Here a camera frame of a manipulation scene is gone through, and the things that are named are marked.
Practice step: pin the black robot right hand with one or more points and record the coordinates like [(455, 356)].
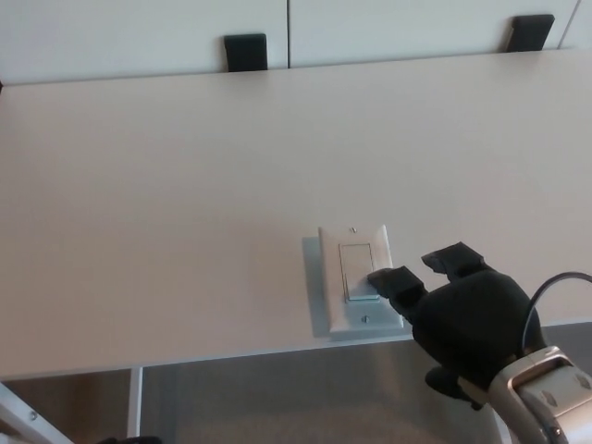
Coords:
[(472, 324)]

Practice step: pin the white rocker switch button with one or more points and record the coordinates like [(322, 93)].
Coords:
[(356, 263)]

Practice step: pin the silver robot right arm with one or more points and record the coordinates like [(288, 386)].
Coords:
[(550, 402)]

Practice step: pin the white cabinet door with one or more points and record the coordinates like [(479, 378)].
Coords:
[(580, 20), (115, 37), (393, 28)]

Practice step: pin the white light switch cover plate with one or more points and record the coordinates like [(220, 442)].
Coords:
[(329, 277)]

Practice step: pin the pale blue switch base plate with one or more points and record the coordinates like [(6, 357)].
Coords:
[(311, 287)]

